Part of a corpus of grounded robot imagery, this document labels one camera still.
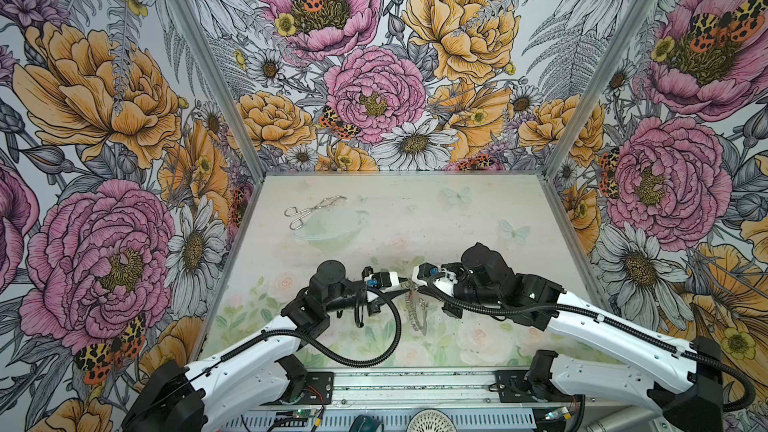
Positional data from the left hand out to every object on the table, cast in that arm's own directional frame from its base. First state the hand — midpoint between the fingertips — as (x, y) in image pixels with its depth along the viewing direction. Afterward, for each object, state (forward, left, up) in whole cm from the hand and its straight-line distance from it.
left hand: (404, 287), depth 73 cm
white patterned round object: (-25, -6, -15) cm, 30 cm away
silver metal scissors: (+37, +38, -17) cm, 56 cm away
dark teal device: (-26, +9, -8) cm, 28 cm away
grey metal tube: (-25, -49, -13) cm, 56 cm away
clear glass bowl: (+29, +23, -18) cm, 41 cm away
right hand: (-3, -5, +2) cm, 6 cm away
